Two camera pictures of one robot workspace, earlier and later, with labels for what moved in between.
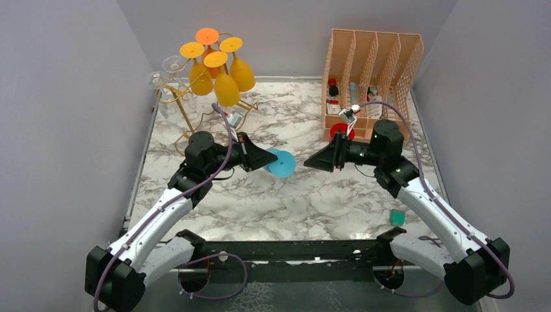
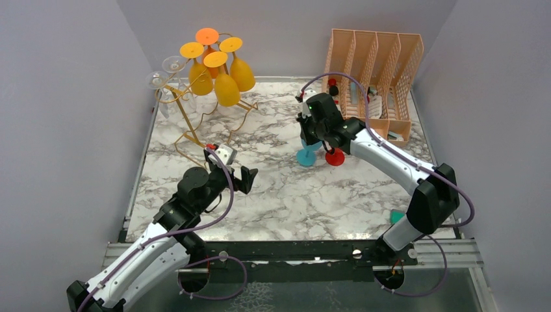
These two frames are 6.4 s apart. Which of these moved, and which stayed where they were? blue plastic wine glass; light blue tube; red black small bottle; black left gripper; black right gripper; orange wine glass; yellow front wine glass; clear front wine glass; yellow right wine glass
Moved: black left gripper; black right gripper; blue plastic wine glass
Stayed: red black small bottle; yellow front wine glass; light blue tube; orange wine glass; yellow right wine glass; clear front wine glass
